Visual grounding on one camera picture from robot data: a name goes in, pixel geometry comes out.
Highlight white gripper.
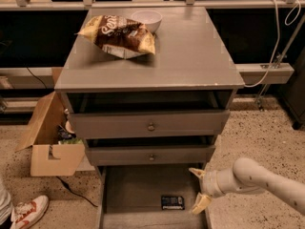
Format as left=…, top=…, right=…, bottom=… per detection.
left=189, top=168, right=230, bottom=215

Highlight blue rxbar snack bar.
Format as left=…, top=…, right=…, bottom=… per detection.
left=161, top=196, right=185, bottom=210

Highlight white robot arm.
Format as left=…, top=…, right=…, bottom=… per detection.
left=189, top=157, right=305, bottom=215

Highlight grey middle drawer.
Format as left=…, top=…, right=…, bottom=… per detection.
left=86, top=145, right=215, bottom=166

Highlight grey open bottom drawer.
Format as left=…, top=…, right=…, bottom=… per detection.
left=97, top=164, right=209, bottom=229

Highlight grey top drawer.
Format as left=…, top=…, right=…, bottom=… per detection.
left=69, top=110, right=230, bottom=139

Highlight grey wooden drawer cabinet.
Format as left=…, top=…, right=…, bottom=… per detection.
left=54, top=6, right=246, bottom=229

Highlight black cabinet at right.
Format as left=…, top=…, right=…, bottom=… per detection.
left=281, top=47, right=305, bottom=130

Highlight items inside cardboard box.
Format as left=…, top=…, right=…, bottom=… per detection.
left=57, top=109, right=83, bottom=144

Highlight open cardboard box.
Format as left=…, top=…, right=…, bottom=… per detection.
left=14, top=67, right=86, bottom=177

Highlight brown yellow chip bag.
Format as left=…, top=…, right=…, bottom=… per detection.
left=78, top=15, right=155, bottom=59

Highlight white bowl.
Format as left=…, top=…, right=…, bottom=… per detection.
left=132, top=10, right=163, bottom=32

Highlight white red sneaker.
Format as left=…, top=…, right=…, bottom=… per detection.
left=10, top=195, right=49, bottom=229

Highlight grey trouser leg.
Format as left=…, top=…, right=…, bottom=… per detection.
left=0, top=178, right=13, bottom=229

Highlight black floor cable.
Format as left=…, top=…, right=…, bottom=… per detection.
left=56, top=176, right=99, bottom=208

